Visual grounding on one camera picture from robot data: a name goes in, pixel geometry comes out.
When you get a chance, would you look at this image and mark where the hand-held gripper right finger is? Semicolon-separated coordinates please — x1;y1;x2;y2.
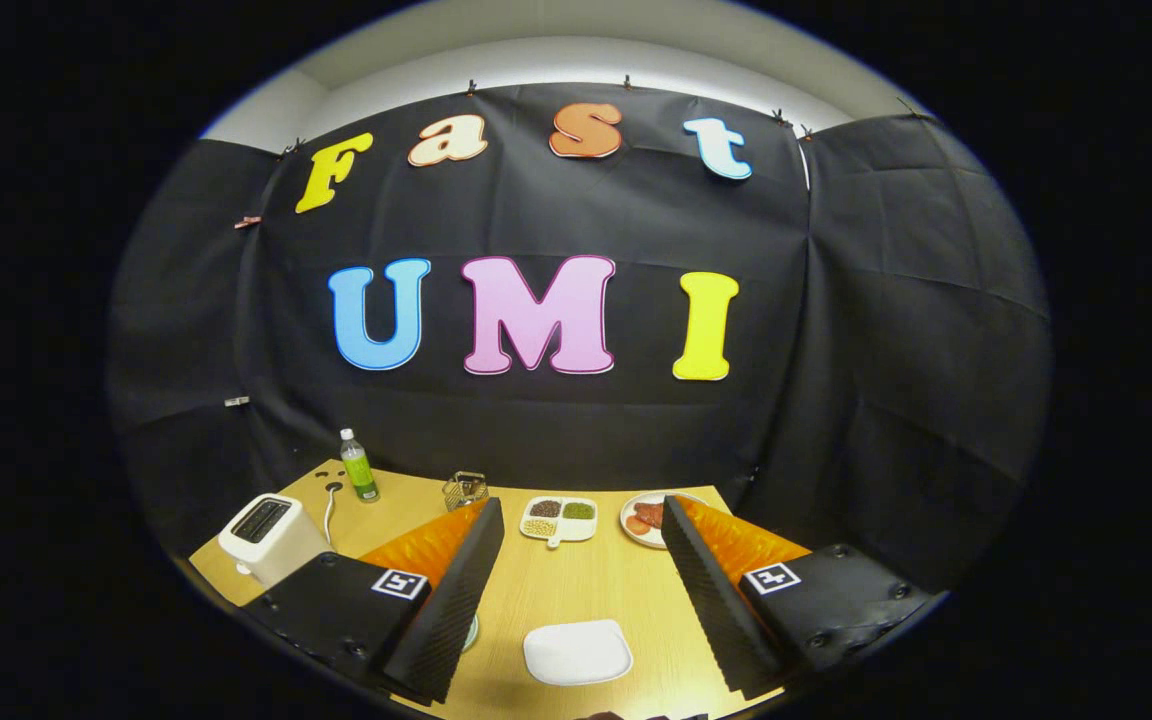
661;494;937;701

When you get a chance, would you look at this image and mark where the white toaster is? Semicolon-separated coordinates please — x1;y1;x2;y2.
217;493;334;588

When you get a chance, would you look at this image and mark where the metal wire utensil holder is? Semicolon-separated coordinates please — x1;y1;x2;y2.
442;471;490;513

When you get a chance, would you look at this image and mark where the white divided dish with beans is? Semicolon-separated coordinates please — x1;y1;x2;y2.
520;496;599;549

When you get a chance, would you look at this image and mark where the black backdrop cloth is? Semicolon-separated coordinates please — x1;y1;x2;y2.
106;82;1052;591

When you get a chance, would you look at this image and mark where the round white plate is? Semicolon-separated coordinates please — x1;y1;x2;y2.
620;491;712;549

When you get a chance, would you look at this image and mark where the green label drink bottle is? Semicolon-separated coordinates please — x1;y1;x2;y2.
339;429;381;503

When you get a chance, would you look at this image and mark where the white square plate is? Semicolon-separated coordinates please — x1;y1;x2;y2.
523;619;634;687

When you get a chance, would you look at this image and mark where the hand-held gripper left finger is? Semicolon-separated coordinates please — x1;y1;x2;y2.
241;497;505;704

